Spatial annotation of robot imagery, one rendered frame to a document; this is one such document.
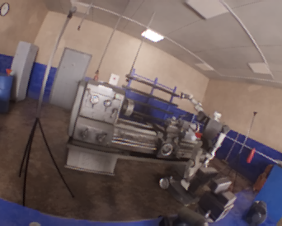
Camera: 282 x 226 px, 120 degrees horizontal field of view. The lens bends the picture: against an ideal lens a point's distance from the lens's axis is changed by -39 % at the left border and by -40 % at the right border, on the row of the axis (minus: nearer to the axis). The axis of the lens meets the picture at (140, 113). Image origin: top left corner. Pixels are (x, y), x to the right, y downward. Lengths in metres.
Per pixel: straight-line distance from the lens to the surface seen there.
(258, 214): 1.04
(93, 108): 1.80
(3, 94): 3.70
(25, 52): 4.62
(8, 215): 0.60
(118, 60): 5.16
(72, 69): 5.08
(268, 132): 5.39
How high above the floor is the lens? 1.36
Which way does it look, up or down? 8 degrees down
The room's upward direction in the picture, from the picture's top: 20 degrees clockwise
